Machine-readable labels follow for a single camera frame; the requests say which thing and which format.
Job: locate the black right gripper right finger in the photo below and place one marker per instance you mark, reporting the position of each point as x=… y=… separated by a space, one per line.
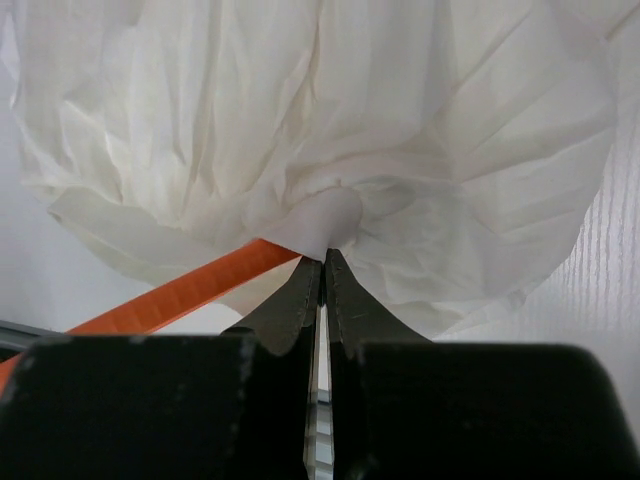
x=355 y=315

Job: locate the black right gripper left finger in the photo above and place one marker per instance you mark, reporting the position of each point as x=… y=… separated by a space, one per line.
x=285 y=321

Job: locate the orange plastic hanger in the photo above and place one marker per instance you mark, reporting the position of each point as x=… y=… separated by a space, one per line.
x=173 y=300

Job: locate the white skirt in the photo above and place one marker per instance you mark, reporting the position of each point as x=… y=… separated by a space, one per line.
x=450 y=149

